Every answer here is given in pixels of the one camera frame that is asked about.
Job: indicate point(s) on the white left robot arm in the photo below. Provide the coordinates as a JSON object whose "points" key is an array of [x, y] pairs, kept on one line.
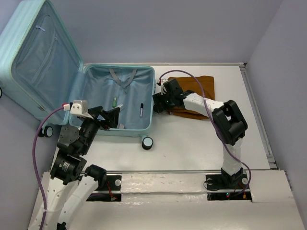
{"points": [[71, 183]]}

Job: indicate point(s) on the brown cloth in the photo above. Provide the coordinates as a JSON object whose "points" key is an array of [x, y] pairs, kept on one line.
{"points": [[188, 83]]}

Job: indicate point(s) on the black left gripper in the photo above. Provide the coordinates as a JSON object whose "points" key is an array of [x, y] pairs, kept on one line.
{"points": [[112, 116]]}

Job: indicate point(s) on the light blue hard-shell suitcase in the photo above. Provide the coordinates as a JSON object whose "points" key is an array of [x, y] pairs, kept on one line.
{"points": [[41, 69]]}

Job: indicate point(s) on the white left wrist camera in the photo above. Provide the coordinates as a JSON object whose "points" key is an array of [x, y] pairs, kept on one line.
{"points": [[78, 108]]}

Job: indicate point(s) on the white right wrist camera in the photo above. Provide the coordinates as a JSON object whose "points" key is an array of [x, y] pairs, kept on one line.
{"points": [[161, 84]]}

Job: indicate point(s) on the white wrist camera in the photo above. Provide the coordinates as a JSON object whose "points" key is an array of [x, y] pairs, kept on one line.
{"points": [[78, 108], [161, 84]]}

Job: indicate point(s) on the aluminium table rail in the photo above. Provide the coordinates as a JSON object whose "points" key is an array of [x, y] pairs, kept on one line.
{"points": [[264, 138]]}

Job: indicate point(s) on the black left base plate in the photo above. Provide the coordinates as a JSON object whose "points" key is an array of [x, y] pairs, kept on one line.
{"points": [[109, 192]]}

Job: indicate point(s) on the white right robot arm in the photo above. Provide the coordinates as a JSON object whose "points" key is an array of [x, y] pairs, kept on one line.
{"points": [[227, 120]]}

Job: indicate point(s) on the green small tube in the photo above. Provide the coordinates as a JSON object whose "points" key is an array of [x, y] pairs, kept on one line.
{"points": [[115, 102]]}

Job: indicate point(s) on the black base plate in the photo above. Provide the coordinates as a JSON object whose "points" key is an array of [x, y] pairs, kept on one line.
{"points": [[217, 190], [109, 192]]}

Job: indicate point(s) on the dark marker pen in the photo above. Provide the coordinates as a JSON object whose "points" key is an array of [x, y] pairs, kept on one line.
{"points": [[141, 109]]}

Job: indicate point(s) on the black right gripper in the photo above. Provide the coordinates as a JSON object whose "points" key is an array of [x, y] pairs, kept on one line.
{"points": [[159, 98]]}

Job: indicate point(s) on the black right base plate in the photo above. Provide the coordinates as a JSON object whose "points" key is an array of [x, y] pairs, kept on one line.
{"points": [[217, 190]]}

